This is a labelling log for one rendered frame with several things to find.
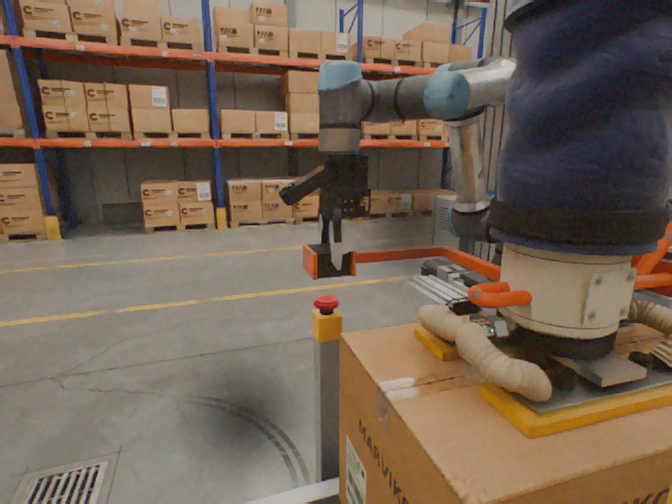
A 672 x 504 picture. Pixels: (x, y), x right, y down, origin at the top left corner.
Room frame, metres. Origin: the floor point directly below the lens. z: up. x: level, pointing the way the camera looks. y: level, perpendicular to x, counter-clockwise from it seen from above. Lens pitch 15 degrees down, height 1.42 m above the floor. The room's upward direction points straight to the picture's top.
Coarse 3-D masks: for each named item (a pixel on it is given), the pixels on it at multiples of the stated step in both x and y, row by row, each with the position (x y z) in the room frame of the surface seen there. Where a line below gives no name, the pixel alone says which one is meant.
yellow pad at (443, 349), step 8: (416, 328) 0.66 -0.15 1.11; (416, 336) 0.66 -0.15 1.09; (424, 336) 0.63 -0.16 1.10; (432, 336) 0.63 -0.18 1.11; (424, 344) 0.63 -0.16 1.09; (432, 344) 0.61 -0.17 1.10; (440, 344) 0.60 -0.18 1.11; (448, 344) 0.60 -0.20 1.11; (432, 352) 0.60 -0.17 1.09; (440, 352) 0.58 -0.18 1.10; (448, 352) 0.58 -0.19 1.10
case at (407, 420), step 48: (384, 336) 0.67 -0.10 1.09; (624, 336) 0.66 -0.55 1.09; (384, 384) 0.51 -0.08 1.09; (432, 384) 0.51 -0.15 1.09; (384, 432) 0.48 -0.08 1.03; (432, 432) 0.41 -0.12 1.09; (480, 432) 0.41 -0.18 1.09; (576, 432) 0.41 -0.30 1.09; (624, 432) 0.41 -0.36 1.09; (384, 480) 0.47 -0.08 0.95; (432, 480) 0.36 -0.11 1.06; (480, 480) 0.33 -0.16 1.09; (528, 480) 0.33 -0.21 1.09; (576, 480) 0.34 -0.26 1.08; (624, 480) 0.36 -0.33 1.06
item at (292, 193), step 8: (320, 168) 0.74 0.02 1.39; (328, 168) 0.72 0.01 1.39; (336, 168) 0.73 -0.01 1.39; (304, 176) 0.75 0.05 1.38; (312, 176) 0.71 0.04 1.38; (320, 176) 0.72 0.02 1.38; (328, 176) 0.72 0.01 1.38; (288, 184) 0.72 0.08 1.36; (296, 184) 0.71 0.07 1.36; (304, 184) 0.71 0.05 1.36; (312, 184) 0.71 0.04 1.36; (320, 184) 0.72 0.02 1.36; (280, 192) 0.72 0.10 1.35; (288, 192) 0.70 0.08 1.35; (296, 192) 0.70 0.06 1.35; (304, 192) 0.71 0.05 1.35; (288, 200) 0.70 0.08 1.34; (296, 200) 0.70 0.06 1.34
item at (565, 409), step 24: (648, 360) 0.50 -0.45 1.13; (480, 384) 0.48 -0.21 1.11; (552, 384) 0.47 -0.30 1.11; (576, 384) 0.47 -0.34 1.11; (624, 384) 0.47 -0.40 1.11; (648, 384) 0.47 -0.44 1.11; (504, 408) 0.43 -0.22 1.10; (528, 408) 0.43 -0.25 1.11; (552, 408) 0.42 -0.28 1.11; (576, 408) 0.43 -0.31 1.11; (600, 408) 0.43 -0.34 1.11; (624, 408) 0.44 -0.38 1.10; (648, 408) 0.45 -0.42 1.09; (528, 432) 0.39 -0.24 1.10; (552, 432) 0.40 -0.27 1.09
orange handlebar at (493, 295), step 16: (368, 256) 0.75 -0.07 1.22; (384, 256) 0.76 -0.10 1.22; (400, 256) 0.77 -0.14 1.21; (416, 256) 0.79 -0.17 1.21; (432, 256) 0.80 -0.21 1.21; (448, 256) 0.78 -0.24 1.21; (464, 256) 0.73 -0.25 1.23; (480, 272) 0.68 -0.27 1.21; (496, 272) 0.64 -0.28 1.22; (480, 288) 0.55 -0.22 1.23; (496, 288) 0.56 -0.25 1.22; (640, 288) 0.59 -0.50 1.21; (480, 304) 0.52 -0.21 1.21; (496, 304) 0.51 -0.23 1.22; (512, 304) 0.52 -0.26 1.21
